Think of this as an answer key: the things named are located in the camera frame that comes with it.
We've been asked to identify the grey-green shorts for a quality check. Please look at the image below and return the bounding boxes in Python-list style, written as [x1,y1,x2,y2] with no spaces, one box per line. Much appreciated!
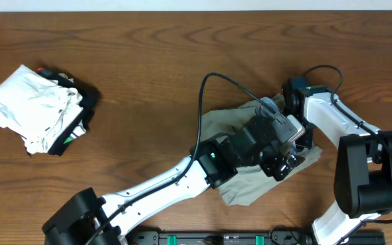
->
[201,100,323,206]

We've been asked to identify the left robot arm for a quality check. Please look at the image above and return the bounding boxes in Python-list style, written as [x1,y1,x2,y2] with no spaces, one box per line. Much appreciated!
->
[42,114,305,244]

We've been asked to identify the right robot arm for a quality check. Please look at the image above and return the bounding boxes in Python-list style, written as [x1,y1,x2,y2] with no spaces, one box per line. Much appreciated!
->
[282,76,392,244]

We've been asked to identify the black folded garment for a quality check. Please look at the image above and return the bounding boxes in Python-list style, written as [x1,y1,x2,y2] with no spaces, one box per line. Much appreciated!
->
[35,67,98,157]

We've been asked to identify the white folded garment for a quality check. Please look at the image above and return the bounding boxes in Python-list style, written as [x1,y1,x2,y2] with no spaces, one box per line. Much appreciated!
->
[0,65,86,154]

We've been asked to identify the left black cable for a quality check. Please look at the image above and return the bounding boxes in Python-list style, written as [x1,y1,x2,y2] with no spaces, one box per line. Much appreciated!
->
[83,71,278,245]

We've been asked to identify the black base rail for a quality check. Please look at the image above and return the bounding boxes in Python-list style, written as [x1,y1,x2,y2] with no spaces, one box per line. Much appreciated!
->
[127,225,314,245]

